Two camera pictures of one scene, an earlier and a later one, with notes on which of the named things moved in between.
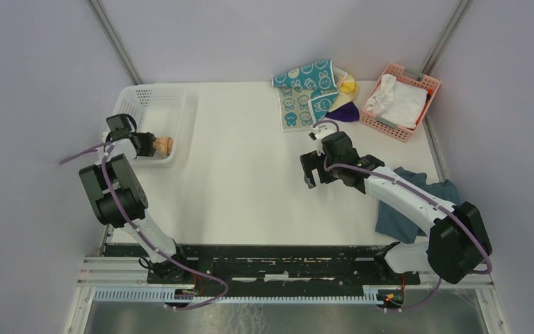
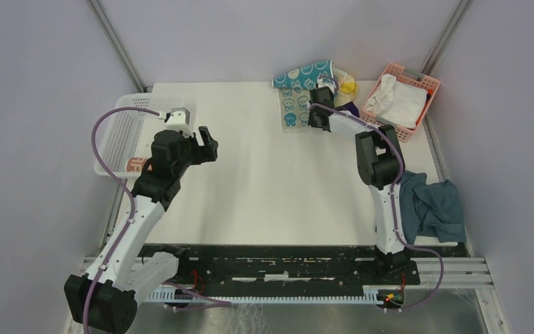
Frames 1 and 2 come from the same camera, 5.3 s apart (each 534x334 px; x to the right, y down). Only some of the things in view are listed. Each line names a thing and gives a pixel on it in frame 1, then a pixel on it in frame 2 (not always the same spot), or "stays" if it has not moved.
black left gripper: x=147 y=139 -> x=208 y=152
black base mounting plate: x=343 y=265 stays
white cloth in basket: x=400 y=104 stays
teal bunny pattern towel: x=307 y=94 stays
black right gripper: x=311 y=161 -> x=311 y=121
